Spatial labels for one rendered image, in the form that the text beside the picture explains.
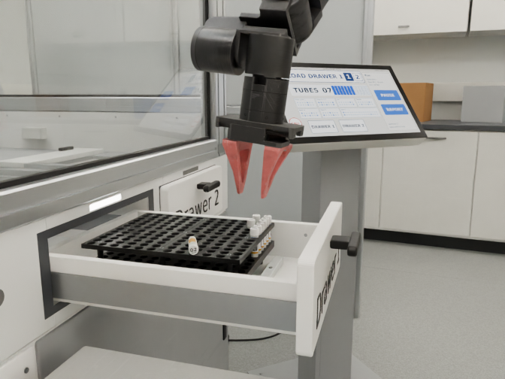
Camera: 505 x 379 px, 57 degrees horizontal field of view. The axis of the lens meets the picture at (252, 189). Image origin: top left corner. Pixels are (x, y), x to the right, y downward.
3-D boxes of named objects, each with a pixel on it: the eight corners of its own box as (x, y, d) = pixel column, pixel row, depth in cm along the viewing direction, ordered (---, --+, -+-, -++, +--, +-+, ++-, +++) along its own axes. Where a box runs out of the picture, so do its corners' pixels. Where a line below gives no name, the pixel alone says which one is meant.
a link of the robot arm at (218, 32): (298, -28, 56) (309, 25, 64) (214, -31, 61) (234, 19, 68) (266, 49, 52) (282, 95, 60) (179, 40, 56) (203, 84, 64)
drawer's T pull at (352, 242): (360, 240, 64) (361, 231, 64) (356, 258, 57) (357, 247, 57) (334, 238, 65) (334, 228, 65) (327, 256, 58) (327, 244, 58)
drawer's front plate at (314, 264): (340, 266, 77) (342, 201, 75) (311, 360, 49) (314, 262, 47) (329, 265, 77) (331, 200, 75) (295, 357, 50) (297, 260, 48)
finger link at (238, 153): (234, 185, 66) (241, 119, 64) (282, 195, 64) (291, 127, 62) (215, 195, 60) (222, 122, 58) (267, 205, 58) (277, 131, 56)
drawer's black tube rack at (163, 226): (273, 261, 74) (274, 222, 72) (240, 309, 57) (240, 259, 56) (148, 249, 80) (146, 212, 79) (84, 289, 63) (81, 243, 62)
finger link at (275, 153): (237, 186, 66) (246, 120, 64) (285, 195, 64) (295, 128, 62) (219, 195, 60) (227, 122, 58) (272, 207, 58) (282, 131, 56)
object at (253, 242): (274, 225, 73) (274, 222, 72) (240, 265, 56) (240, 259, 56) (262, 225, 73) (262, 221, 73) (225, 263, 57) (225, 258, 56)
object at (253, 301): (328, 259, 75) (329, 223, 74) (297, 337, 51) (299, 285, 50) (111, 238, 86) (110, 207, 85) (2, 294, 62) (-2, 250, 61)
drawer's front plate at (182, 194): (222, 209, 115) (222, 165, 113) (170, 244, 88) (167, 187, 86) (216, 208, 116) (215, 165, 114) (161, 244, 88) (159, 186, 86)
